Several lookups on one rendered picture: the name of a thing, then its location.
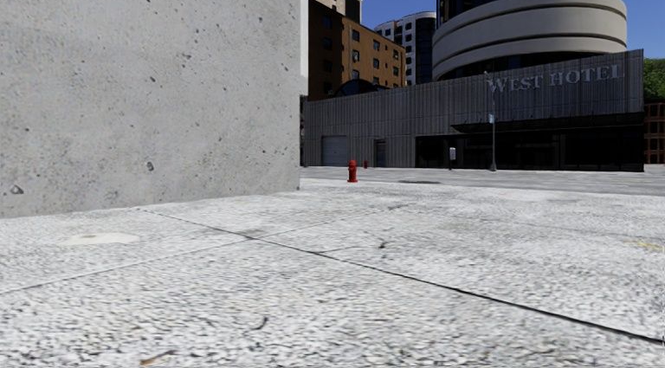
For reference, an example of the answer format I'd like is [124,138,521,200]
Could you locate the brown brick building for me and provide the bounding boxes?
[307,0,407,102]

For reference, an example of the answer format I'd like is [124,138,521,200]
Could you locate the white tower with dark windows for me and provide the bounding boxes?
[373,10,437,87]

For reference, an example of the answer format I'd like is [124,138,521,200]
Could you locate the grey street lamp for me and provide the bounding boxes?
[484,70,498,172]

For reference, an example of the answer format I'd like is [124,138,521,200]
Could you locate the round glass tower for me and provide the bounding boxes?
[302,0,645,172]

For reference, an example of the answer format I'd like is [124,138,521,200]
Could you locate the pale concrete building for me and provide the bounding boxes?
[0,0,310,219]

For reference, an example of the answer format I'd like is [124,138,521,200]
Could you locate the red brick building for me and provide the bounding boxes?
[643,101,665,165]

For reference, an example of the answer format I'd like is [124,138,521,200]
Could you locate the trees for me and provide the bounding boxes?
[642,58,665,104]

